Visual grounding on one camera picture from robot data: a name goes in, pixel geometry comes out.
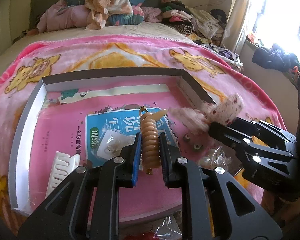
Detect pink pillow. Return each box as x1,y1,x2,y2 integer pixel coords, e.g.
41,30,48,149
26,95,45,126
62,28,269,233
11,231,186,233
36,0,91,34

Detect pink cartoon fleece blanket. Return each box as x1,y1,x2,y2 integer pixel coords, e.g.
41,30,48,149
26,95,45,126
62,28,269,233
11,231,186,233
0,35,285,233

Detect pink book in box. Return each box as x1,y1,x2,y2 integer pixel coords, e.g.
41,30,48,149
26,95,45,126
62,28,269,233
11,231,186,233
29,79,192,223

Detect earrings on white card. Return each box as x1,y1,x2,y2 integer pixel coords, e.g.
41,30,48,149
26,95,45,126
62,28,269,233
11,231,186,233
91,129,135,160

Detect pearl accessory in bag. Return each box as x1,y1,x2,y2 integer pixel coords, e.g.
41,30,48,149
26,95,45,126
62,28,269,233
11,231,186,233
197,146,232,170

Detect dark clothes on windowsill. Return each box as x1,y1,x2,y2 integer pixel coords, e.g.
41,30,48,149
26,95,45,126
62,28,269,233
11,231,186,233
251,44,300,75

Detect dark floral rolled quilt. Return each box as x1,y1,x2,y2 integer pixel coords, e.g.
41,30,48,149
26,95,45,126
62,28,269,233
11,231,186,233
59,0,133,30

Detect orange floral crumpled cloth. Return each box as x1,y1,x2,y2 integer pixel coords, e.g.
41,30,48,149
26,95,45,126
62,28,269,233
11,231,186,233
84,0,133,30

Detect beige bed sheet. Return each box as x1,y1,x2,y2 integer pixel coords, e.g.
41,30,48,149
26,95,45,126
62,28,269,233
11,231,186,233
0,22,194,78

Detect white plastic hair claw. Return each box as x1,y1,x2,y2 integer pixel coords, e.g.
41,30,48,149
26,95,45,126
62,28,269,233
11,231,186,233
45,151,81,198

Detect shallow grey cardboard box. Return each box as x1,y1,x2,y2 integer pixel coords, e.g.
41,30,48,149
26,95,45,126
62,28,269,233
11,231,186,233
7,67,223,217

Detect pile of clothes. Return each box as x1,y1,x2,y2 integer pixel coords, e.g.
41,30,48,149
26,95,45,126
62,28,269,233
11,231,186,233
141,0,243,72

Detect red cherry clip in bag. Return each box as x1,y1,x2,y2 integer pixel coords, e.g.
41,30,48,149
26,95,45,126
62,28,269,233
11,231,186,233
119,215,182,239

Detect cream curtain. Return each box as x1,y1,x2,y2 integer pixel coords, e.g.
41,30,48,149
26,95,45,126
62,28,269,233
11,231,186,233
222,0,250,54

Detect tan spiral hair tie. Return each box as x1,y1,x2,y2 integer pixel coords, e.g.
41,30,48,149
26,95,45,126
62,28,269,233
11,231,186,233
139,106,169,175

